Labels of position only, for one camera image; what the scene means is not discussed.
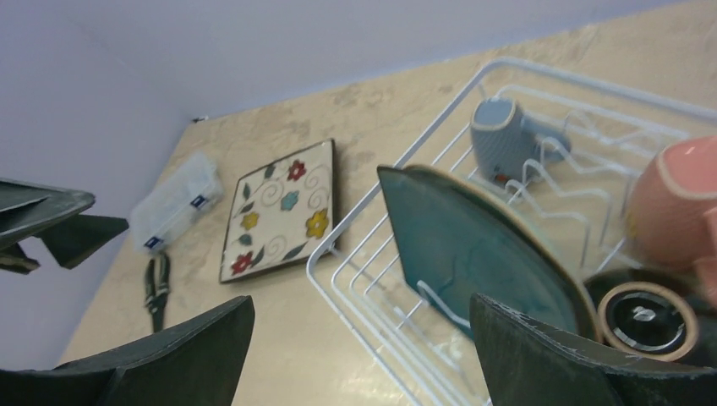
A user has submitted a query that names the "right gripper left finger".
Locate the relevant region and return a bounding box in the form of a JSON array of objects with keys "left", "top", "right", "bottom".
[{"left": 1, "top": 296, "right": 255, "bottom": 405}]

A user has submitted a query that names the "dark teal plate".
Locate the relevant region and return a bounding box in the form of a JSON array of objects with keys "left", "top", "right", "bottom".
[{"left": 376, "top": 165, "right": 602, "bottom": 341}]

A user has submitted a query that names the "grey blue mug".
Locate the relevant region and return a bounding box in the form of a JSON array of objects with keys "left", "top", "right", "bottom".
[{"left": 470, "top": 97, "right": 572, "bottom": 185}]

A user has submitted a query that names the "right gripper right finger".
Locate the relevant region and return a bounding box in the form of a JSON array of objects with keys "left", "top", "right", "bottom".
[{"left": 469, "top": 294, "right": 716, "bottom": 405}]

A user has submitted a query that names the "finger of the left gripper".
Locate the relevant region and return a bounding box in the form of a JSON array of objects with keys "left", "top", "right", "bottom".
[
  {"left": 39, "top": 214, "right": 129, "bottom": 269},
  {"left": 1, "top": 178, "right": 96, "bottom": 275}
]

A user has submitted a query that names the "brown glazed bowl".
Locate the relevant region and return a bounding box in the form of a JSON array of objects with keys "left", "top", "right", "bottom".
[{"left": 584, "top": 268, "right": 716, "bottom": 368}]

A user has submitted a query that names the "square floral plate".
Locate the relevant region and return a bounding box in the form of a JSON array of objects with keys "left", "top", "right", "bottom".
[{"left": 218, "top": 139, "right": 342, "bottom": 284}]

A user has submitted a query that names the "pink floral mug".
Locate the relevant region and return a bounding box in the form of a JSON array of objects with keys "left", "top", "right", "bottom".
[{"left": 626, "top": 135, "right": 716, "bottom": 305}]

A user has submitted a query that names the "white wire dish rack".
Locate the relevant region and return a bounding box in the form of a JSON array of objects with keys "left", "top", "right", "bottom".
[{"left": 307, "top": 58, "right": 716, "bottom": 405}]

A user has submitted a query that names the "clear plastic organizer box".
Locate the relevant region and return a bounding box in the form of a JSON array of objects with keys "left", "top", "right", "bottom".
[{"left": 129, "top": 151, "right": 224, "bottom": 254}]

